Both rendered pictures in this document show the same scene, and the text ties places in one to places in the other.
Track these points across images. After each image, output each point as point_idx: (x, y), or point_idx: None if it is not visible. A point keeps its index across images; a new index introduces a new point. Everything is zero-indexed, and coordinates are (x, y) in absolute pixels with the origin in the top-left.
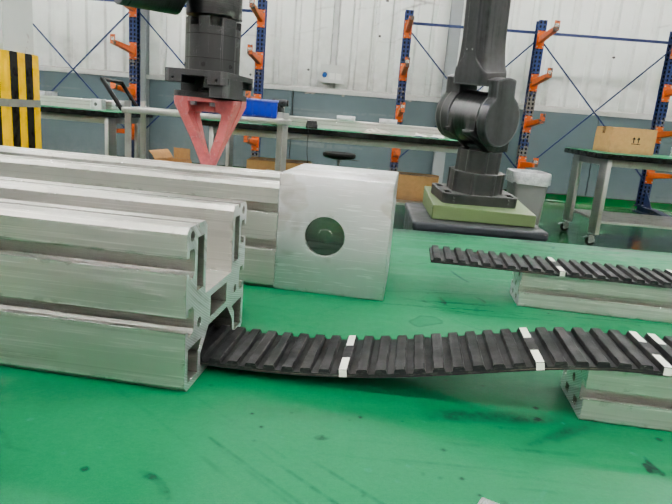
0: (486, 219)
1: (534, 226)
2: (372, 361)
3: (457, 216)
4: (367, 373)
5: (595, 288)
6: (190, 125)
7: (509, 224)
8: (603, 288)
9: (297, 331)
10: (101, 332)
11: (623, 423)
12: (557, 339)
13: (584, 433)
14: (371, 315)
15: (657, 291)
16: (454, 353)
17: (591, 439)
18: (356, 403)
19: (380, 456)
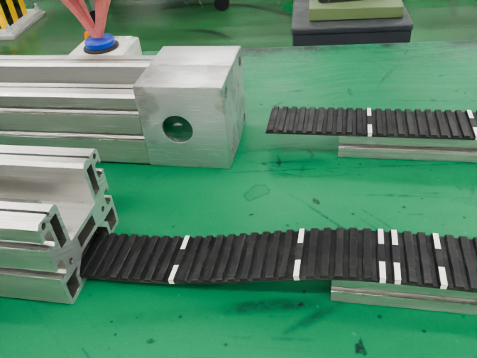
0: (358, 15)
1: (402, 15)
2: (194, 266)
3: (331, 16)
4: (187, 282)
5: (398, 141)
6: (72, 8)
7: (379, 17)
8: (404, 140)
9: (157, 221)
10: (10, 278)
11: (360, 302)
12: (321, 241)
13: (328, 316)
14: (216, 191)
15: (448, 140)
16: (245, 261)
17: (330, 322)
18: (181, 302)
19: (183, 355)
